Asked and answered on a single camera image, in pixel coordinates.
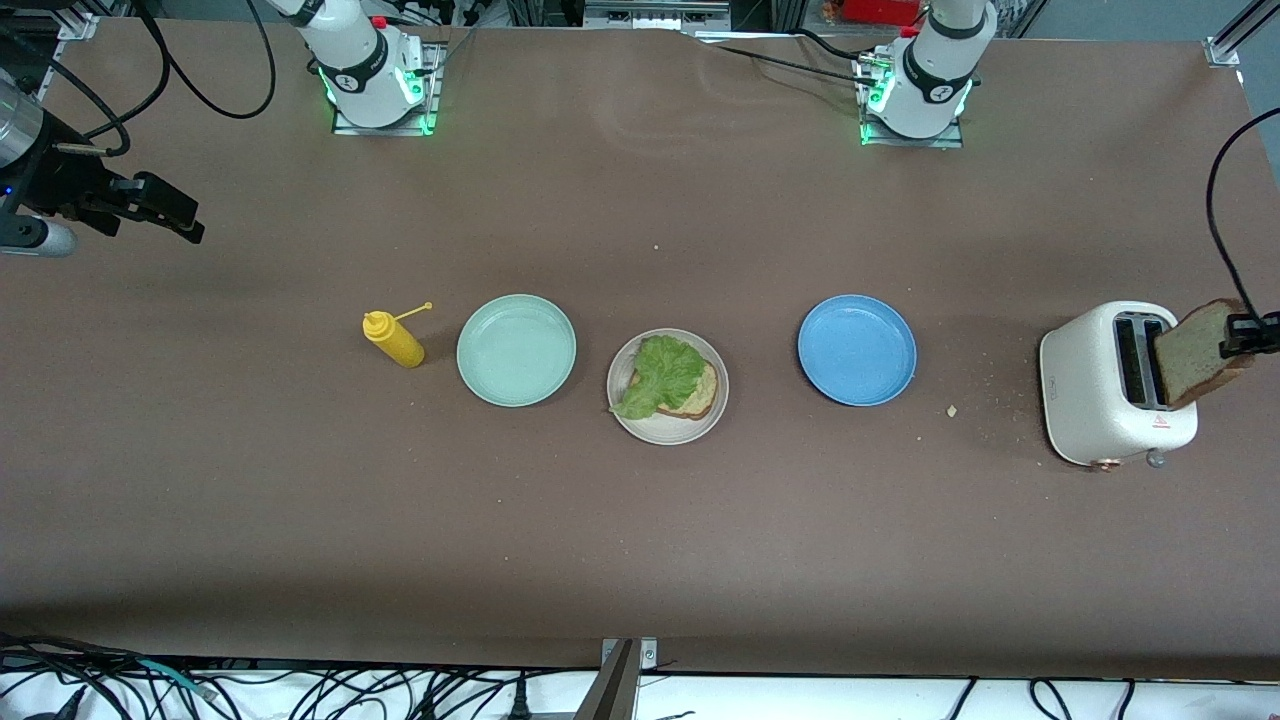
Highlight toasted bread slice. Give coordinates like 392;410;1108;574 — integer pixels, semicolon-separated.
627;362;721;421
1152;298;1257;409

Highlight yellow squeeze bottle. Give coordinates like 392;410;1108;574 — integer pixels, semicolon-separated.
362;302;434;369

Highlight green lettuce leaf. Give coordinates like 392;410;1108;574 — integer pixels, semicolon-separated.
609;335;709;421

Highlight blue plate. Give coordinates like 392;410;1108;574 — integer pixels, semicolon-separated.
797;294;918;408

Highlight mint green plate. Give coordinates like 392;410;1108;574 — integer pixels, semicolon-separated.
456;293;578;408

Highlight beige plate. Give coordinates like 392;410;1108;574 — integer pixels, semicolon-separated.
606;328;730;446

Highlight cream two-slot toaster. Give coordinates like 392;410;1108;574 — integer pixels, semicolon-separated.
1039;301;1199;471

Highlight red box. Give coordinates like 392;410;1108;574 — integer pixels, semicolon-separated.
840;0;923;26

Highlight grey metal box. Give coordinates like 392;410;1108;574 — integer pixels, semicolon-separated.
583;0;733;33

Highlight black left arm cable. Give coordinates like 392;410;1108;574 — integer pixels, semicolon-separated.
1205;106;1280;321

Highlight teal cable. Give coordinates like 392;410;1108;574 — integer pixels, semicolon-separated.
138;658;219;698

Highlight tangled black cables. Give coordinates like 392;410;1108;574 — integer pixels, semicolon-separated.
0;630;601;720

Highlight black base cable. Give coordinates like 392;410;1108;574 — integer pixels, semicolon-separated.
690;28;871;89

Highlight aluminium table bracket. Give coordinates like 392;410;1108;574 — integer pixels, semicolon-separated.
573;637;660;720

